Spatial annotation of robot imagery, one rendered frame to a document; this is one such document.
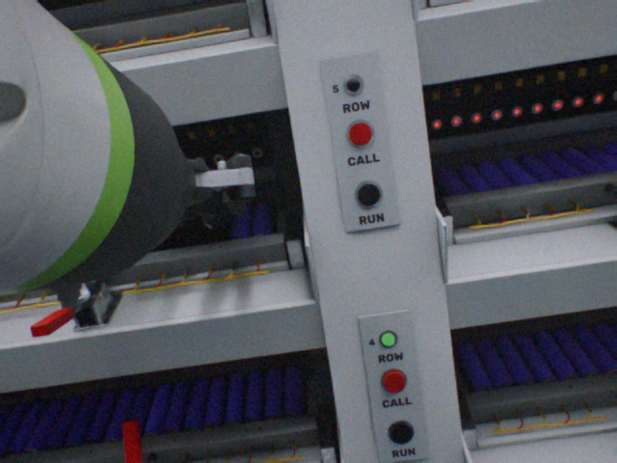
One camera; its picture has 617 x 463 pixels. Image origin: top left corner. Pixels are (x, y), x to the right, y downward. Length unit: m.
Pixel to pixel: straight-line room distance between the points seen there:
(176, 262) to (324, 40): 0.21
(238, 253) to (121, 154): 0.27
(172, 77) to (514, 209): 0.30
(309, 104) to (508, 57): 0.14
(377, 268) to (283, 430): 0.20
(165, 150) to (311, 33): 0.19
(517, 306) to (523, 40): 0.19
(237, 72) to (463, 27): 0.16
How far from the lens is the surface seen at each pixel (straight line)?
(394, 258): 0.37
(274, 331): 0.40
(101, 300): 0.43
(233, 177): 0.29
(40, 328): 0.37
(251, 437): 0.51
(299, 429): 0.50
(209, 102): 0.38
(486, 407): 0.51
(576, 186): 0.48
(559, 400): 0.53
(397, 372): 0.40
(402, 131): 0.37
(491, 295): 0.41
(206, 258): 0.43
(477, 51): 0.39
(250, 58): 0.37
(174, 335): 0.41
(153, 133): 0.19
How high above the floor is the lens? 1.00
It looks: 9 degrees down
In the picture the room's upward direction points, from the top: 9 degrees counter-clockwise
